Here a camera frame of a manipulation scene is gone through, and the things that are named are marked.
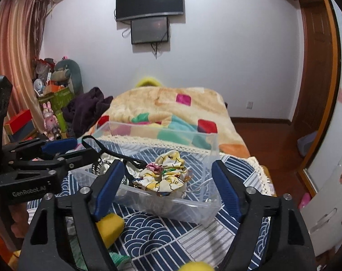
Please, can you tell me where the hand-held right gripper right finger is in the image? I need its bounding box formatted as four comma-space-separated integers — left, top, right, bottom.
211, 160, 317, 271

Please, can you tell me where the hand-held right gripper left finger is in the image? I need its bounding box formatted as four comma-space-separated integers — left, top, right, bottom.
20, 159, 126, 271

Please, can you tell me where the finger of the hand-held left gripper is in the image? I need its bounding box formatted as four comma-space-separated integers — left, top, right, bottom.
10, 147, 100, 175
3, 137, 78, 161

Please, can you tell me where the black strap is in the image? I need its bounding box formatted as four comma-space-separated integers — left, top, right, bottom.
81, 135, 148, 173

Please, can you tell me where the yellow cartoon printed cloth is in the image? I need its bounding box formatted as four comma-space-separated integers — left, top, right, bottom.
131, 151, 193, 201

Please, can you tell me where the clear plastic box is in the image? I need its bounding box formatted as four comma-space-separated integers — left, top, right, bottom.
72, 120, 224, 224

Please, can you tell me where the yellow soft ball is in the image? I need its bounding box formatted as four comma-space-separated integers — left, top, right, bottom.
178, 261, 214, 271

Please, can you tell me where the black white patterned cloth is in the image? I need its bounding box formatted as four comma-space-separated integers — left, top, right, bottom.
90, 158, 132, 188

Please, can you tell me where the green bottle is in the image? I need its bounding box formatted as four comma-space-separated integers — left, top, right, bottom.
56, 110, 66, 132

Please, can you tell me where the pink bunny toy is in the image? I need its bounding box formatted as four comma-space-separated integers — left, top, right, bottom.
42, 101, 57, 135

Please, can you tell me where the dark purple blanket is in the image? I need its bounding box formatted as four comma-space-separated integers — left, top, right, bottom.
61, 86, 114, 139

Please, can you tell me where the yellow sponge block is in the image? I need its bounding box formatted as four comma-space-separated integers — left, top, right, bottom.
95, 214, 126, 250

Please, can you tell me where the green cardboard box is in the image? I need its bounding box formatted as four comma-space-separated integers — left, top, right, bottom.
38, 87, 75, 119

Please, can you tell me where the red box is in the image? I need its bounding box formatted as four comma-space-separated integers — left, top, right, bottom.
3, 108, 34, 136

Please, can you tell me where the grey plush toy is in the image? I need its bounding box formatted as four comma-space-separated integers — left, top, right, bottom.
51, 58, 84, 97

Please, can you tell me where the blue white patterned cloth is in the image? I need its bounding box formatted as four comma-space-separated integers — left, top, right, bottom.
26, 136, 274, 271

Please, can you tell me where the pile of small toys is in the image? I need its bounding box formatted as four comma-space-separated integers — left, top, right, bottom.
32, 57, 57, 97

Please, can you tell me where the green knit cloth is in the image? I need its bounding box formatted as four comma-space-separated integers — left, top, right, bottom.
107, 250, 131, 266

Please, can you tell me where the pink plastic item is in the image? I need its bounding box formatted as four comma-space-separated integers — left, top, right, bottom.
298, 193, 312, 210

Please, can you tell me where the grey plastic bin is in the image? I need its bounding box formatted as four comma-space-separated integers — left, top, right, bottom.
296, 130, 319, 157

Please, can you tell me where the beige patchwork blanket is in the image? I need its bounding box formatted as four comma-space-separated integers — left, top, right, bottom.
87, 86, 251, 159

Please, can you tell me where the yellow green plush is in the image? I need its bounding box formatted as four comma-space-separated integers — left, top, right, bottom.
135, 75, 163, 88

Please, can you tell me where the striped orange curtain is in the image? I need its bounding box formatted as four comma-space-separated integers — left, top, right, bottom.
0, 0, 52, 128

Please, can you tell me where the wooden door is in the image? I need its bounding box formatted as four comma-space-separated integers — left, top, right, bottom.
289, 0, 342, 182

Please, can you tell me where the black hanging cable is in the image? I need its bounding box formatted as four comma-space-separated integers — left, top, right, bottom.
151, 42, 165, 60

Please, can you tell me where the small black wall monitor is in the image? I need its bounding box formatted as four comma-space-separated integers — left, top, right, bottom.
130, 16, 171, 45

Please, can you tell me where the black wall television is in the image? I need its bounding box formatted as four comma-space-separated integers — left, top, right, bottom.
115, 0, 185, 22

